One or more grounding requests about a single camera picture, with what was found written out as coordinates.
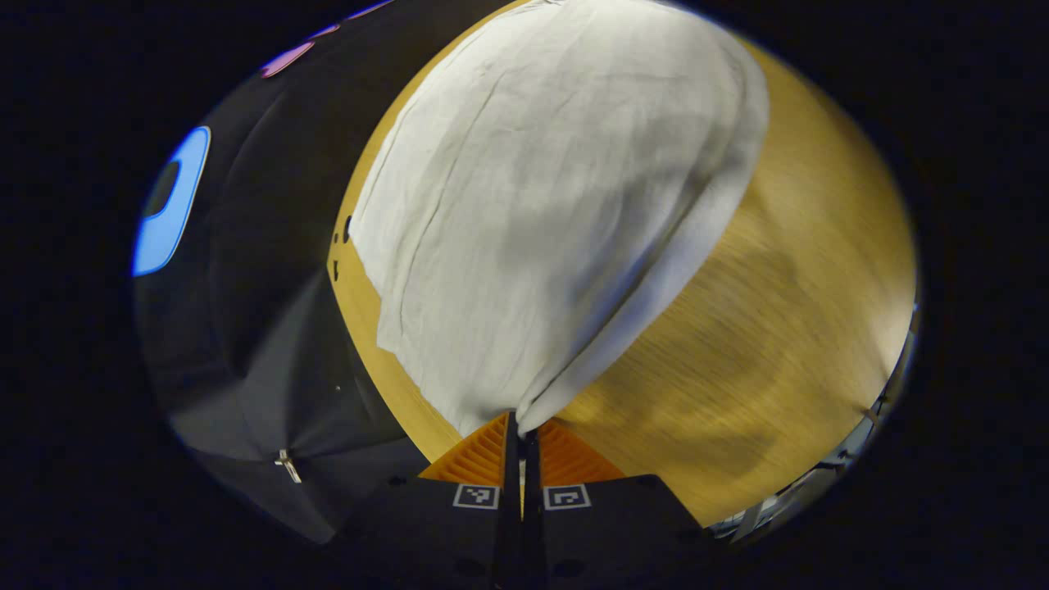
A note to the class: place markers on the black backdrop cloth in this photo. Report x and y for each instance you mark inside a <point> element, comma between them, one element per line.
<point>262,344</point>

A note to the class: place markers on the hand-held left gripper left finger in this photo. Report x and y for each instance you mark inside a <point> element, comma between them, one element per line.
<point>510,492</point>

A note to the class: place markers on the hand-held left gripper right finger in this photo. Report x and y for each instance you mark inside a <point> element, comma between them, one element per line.
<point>531,500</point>

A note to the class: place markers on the small metal clip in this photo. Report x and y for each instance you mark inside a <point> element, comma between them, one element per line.
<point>288,465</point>

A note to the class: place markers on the white jeans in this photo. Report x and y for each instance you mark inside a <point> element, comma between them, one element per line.
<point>557,205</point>

